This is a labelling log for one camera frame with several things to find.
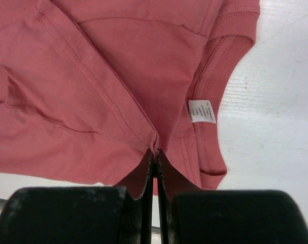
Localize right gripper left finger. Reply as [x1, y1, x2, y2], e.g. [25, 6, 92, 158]
[0, 150, 154, 243]

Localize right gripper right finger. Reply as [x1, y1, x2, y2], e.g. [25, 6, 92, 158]
[156, 150, 308, 243]

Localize salmon pink t shirt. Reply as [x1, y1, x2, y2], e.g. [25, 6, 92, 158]
[0, 1, 260, 190]

